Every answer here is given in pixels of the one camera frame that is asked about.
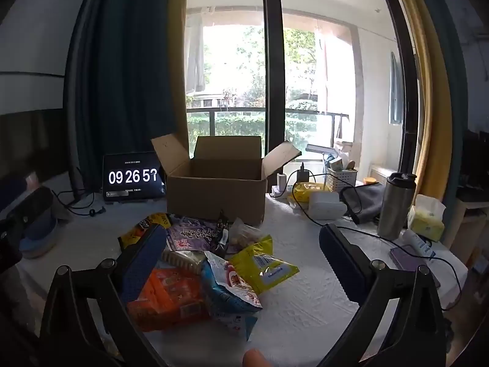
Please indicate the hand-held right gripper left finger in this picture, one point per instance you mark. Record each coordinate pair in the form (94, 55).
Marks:
(143, 263)

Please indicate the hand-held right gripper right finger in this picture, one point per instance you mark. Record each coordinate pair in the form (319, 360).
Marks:
(344, 267)

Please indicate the black yellow snack packet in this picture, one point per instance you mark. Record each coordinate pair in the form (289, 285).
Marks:
(133, 234)

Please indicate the white bread packet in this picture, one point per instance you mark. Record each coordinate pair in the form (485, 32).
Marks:
(183, 260)

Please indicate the orange snack packet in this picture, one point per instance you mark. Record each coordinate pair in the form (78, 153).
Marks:
(168, 300)

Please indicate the purple snack packet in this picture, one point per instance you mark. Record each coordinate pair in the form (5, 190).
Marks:
(191, 233)

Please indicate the blue snack packet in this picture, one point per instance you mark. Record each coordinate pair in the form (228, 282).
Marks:
(223, 294)

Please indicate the small dark snack packet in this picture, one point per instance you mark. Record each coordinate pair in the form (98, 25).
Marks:
(222, 229)

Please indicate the brown cardboard box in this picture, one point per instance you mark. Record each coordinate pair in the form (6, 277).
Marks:
(217, 195)

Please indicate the clear pastry packet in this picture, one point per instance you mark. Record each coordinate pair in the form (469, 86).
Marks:
(242, 235)

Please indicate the person's right hand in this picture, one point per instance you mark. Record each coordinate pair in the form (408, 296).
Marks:
(255, 358)

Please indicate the blue round dish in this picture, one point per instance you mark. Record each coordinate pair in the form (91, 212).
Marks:
(40, 239)

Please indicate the white textured tablecloth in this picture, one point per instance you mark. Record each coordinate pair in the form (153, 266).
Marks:
(305, 306)

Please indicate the white rounded device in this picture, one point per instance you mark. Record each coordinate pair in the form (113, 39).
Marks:
(326, 206)

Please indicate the purple phone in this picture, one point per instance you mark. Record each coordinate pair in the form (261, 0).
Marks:
(407, 260)

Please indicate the grey pouch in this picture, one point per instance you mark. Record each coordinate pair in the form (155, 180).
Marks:
(366, 200)

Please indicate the steel tumbler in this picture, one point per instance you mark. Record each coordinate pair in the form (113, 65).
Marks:
(395, 210)

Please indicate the white tube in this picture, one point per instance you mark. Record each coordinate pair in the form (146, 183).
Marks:
(418, 242)

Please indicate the yellow plastic bag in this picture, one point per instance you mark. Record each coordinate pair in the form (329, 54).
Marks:
(309, 192)

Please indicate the white slotted basket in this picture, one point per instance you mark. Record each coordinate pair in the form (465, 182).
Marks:
(342, 181)

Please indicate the black tablet clock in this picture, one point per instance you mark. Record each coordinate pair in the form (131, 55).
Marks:
(131, 177)

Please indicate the yellow lid jar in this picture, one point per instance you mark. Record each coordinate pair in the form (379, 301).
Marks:
(369, 181)

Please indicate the yellow tissue pack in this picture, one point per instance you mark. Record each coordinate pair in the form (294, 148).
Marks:
(426, 220)

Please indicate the white power strip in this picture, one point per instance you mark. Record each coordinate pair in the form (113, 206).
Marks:
(280, 194)

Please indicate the black charger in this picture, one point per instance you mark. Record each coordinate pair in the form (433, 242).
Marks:
(303, 174)

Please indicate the white power adapter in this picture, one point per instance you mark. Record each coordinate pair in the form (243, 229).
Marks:
(281, 183)

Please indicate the wooden shelf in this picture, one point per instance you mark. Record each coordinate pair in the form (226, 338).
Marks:
(468, 229)

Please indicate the teal curtain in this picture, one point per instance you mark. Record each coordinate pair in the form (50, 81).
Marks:
(122, 84)

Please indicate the balcony railing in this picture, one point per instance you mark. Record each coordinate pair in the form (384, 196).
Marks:
(237, 111)

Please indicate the yellow curtain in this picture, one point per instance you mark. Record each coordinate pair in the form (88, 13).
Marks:
(178, 65)
(429, 103)

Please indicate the hanging white garment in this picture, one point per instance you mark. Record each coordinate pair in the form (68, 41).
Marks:
(195, 53)

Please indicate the black window frame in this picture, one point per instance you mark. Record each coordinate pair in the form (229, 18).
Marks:
(273, 65)

